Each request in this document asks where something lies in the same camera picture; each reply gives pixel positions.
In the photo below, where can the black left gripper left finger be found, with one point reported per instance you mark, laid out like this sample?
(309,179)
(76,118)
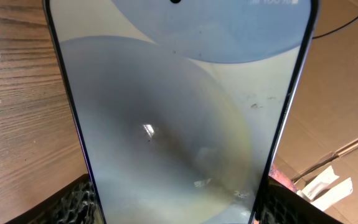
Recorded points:
(74,204)

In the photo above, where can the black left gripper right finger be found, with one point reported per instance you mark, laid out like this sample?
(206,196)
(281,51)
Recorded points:
(279,205)

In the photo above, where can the blue Galaxy smartphone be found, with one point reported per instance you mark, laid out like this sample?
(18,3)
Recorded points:
(179,106)

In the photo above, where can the brown cardboard wall panel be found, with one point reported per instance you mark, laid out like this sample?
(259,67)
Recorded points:
(322,128)

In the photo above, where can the white paper tape scraps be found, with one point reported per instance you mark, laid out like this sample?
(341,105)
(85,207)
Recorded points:
(319,193)

